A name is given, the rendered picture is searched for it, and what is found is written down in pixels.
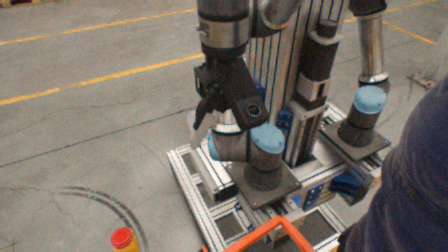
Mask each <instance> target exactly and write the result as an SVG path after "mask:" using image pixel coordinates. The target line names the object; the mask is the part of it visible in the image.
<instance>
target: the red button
mask: <svg viewBox="0 0 448 252"><path fill-rule="evenodd" d="M132 239H133V233H132V232H131V229H129V228H128V227H121V228H119V229H116V231H115V232H114V233H113V234H112V235H111V244H112V246H113V247H114V248H116V249H123V248H124V247H127V246H128V245H129V244H130V243H131V241H132Z"/></svg>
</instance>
